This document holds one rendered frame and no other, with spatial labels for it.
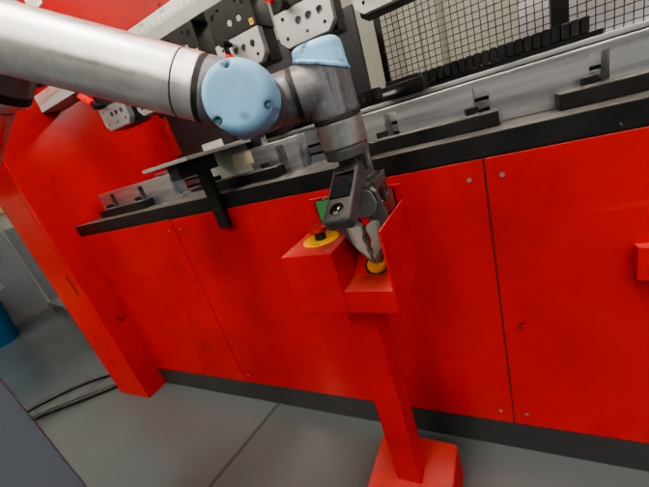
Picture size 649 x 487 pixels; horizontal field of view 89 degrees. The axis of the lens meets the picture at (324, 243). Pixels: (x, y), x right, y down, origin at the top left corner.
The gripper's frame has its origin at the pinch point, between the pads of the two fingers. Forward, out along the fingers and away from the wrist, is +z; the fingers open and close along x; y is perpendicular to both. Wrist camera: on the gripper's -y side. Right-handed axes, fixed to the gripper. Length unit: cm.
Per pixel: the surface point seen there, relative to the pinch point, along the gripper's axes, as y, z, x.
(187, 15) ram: 37, -58, 49
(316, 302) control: -6.7, 4.7, 10.7
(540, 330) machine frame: 19.4, 33.9, -25.7
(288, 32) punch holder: 36, -44, 21
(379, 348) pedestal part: -2.9, 19.4, 3.3
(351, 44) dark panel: 90, -41, 25
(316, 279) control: -6.3, -0.2, 9.1
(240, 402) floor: 13, 75, 85
